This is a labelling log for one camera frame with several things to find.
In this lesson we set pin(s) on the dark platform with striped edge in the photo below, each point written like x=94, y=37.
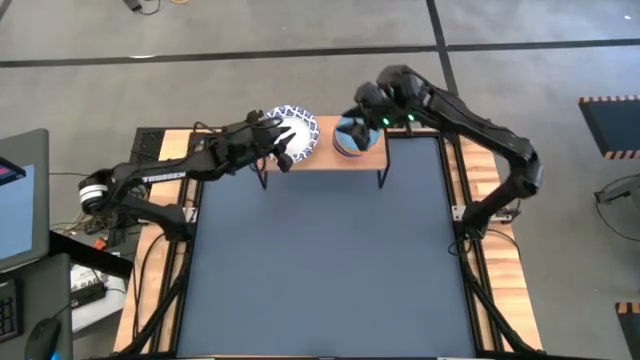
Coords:
x=615, y=125
x=631, y=335

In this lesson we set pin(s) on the grey laptop with blue screen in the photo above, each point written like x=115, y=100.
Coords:
x=20, y=215

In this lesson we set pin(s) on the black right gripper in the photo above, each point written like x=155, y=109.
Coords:
x=382, y=102

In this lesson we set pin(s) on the black table frame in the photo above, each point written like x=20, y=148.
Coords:
x=450, y=150

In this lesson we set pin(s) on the white printed box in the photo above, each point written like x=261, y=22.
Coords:
x=85, y=320

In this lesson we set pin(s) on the black power brick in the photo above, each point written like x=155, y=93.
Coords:
x=89, y=295

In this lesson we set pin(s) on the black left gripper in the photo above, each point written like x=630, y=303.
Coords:
x=245, y=142

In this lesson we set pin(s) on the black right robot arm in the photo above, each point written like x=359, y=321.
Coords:
x=480, y=130

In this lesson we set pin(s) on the black desk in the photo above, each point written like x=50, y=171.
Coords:
x=85, y=255

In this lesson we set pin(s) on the black keyboard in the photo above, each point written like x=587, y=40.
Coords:
x=9, y=310

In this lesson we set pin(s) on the black perforated panel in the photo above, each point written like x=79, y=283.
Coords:
x=147, y=147

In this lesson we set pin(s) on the black power adapter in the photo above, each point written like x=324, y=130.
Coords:
x=133, y=4

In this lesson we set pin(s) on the black computer mouse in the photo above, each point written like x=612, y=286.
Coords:
x=42, y=340

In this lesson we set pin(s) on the small black display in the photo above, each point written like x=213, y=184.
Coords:
x=10, y=172

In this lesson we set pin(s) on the wooden shelf with black legs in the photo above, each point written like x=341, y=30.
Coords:
x=327, y=161

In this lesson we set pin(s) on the dark blue table mat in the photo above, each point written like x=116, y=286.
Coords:
x=325, y=260

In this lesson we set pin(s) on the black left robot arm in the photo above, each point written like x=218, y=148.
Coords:
x=165, y=175

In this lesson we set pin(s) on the blue white paper bowl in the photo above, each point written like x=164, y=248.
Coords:
x=302, y=130

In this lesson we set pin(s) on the orange connector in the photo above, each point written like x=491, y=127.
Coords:
x=100, y=244

